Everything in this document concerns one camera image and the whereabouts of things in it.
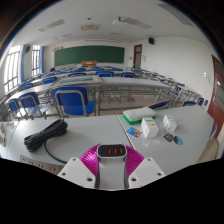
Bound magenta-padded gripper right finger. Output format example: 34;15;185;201
124;145;167;190

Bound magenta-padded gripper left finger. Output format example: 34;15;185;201
56;143;101;189

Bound round dark stickers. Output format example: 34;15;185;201
162;132;185;147

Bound colourful printed card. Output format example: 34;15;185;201
125;126;145;140

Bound flat green and white box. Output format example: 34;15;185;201
122;106;158;126

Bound blue classroom chair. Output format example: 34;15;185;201
17;91;52;120
51;86;97;118
7;97;22;121

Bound framed board on desk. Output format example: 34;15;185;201
52;74;103;89

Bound red-brown door with window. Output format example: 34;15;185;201
206;54;224;140

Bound group of blue chairs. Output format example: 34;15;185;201
0;65;210;122

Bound orange lectern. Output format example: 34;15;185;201
80;59;99;68

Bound dark red far door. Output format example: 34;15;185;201
132;43;143;70

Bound narrow classroom window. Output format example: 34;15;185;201
31;44;42;77

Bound green chalkboard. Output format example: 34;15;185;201
53;45;126;67

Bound large classroom window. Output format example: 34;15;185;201
2;44;23;95

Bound ceiling air vent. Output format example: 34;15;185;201
80;23;101;32

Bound ceiling light panels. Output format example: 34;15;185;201
37;3;196;43

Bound ceiling projector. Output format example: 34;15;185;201
112;16;128;25

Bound coiled black cable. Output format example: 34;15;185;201
23;118;70;165

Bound white wall switch panel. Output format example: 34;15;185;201
203;71;212;83

